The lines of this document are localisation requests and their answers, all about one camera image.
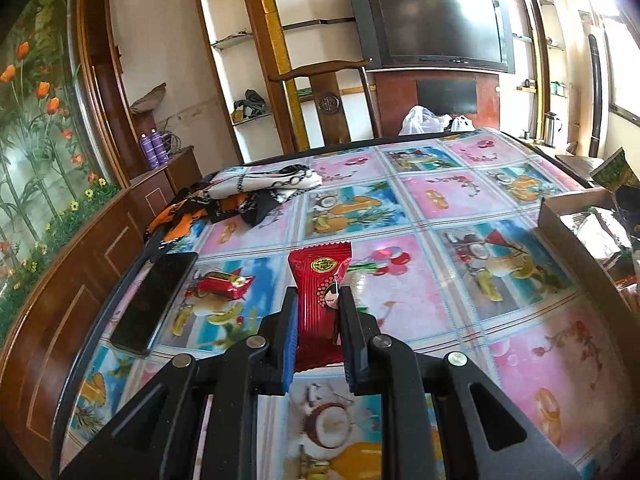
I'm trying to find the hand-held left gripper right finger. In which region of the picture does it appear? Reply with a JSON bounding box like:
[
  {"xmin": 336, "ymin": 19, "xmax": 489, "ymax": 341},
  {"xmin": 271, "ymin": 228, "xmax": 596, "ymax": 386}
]
[{"xmin": 339, "ymin": 287, "xmax": 583, "ymax": 480}]

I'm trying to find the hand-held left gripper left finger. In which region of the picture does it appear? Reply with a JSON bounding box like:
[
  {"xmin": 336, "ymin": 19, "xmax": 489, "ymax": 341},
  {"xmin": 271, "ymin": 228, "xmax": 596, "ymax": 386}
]
[{"xmin": 57, "ymin": 287, "xmax": 301, "ymax": 480}]

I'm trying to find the red snack packet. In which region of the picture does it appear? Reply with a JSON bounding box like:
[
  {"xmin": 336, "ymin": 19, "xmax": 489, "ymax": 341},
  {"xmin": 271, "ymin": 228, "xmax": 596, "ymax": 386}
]
[{"xmin": 287, "ymin": 241, "xmax": 353, "ymax": 373}]

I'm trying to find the brown cardboard box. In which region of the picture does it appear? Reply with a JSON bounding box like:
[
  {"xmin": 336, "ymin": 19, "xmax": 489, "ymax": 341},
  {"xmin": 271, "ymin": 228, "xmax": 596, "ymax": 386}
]
[{"xmin": 536, "ymin": 187, "xmax": 640, "ymax": 341}]

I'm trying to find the green snack packet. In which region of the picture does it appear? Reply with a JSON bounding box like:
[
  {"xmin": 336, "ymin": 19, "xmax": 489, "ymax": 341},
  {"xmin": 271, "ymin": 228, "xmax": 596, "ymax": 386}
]
[{"xmin": 589, "ymin": 147, "xmax": 640, "ymax": 193}]

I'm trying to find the red gold candy packet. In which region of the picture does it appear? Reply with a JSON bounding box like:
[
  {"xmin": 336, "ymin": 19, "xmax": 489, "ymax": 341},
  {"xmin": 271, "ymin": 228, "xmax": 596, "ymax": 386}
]
[{"xmin": 196, "ymin": 270, "xmax": 257, "ymax": 302}]

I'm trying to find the fruit print tablecloth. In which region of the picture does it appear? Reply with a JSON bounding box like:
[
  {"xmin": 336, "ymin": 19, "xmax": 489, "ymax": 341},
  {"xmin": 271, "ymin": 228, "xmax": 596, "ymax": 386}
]
[{"xmin": 52, "ymin": 130, "xmax": 640, "ymax": 480}]

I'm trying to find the black smartphone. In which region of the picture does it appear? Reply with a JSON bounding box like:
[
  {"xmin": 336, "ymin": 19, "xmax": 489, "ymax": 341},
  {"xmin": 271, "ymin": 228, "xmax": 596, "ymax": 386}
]
[{"xmin": 110, "ymin": 251, "xmax": 199, "ymax": 357}]

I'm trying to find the orange black white scarf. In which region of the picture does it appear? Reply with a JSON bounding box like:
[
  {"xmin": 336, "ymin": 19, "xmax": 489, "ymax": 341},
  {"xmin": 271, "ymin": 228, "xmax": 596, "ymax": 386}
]
[{"xmin": 145, "ymin": 164, "xmax": 326, "ymax": 248}]

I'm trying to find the brown wooden cabinet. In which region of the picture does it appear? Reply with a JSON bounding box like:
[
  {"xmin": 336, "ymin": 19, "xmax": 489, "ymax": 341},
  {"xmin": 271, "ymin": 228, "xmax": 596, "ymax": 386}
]
[{"xmin": 0, "ymin": 145, "xmax": 203, "ymax": 461}]

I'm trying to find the black yellow bundle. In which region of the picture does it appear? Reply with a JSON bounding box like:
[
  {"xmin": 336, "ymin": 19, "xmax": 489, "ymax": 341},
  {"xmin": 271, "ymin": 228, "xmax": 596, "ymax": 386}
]
[{"xmin": 232, "ymin": 89, "xmax": 266, "ymax": 122}]

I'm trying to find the wooden chair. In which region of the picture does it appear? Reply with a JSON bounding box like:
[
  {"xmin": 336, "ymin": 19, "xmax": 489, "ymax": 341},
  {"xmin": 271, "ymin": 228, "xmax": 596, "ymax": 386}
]
[{"xmin": 267, "ymin": 59, "xmax": 381, "ymax": 153}]

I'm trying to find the red brown tv cabinet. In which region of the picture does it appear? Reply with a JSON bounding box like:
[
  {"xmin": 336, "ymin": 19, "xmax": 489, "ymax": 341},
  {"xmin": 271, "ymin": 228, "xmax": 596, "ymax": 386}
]
[{"xmin": 365, "ymin": 67, "xmax": 501, "ymax": 136}]

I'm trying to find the small black panel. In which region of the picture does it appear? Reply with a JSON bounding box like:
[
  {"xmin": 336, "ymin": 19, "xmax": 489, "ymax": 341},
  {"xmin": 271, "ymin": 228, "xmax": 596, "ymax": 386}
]
[{"xmin": 416, "ymin": 79, "xmax": 478, "ymax": 116}]

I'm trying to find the brown crumpled bag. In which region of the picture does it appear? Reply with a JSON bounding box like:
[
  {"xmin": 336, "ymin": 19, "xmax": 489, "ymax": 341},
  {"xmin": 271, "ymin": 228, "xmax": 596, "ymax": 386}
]
[{"xmin": 129, "ymin": 82, "xmax": 168, "ymax": 113}]

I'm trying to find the metal kettle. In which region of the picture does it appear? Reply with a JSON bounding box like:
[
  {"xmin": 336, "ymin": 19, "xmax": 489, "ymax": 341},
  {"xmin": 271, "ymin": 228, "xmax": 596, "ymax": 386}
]
[{"xmin": 542, "ymin": 111, "xmax": 563, "ymax": 147}]

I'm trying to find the black television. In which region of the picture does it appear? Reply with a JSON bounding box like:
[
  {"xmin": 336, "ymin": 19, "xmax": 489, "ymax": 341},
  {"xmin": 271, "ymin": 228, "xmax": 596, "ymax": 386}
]
[{"xmin": 344, "ymin": 0, "xmax": 516, "ymax": 75}]

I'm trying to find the black pipe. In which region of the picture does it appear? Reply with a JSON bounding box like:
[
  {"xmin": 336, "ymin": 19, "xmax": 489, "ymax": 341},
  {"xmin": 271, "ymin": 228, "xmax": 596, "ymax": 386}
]
[{"xmin": 585, "ymin": 32, "xmax": 603, "ymax": 158}]

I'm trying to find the black cable coil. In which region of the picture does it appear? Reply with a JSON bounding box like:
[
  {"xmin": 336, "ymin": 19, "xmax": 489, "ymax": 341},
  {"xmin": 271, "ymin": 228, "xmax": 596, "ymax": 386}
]
[{"xmin": 160, "ymin": 117, "xmax": 183, "ymax": 153}]

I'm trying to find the flower wall picture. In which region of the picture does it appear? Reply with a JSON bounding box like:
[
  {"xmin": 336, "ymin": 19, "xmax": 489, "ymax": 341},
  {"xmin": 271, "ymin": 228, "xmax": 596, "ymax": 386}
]
[{"xmin": 0, "ymin": 0, "xmax": 121, "ymax": 331}]

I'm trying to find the white wall shelf unit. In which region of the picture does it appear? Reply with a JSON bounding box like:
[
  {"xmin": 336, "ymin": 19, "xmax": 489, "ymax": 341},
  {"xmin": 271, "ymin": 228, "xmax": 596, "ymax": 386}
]
[{"xmin": 192, "ymin": 0, "xmax": 361, "ymax": 161}]

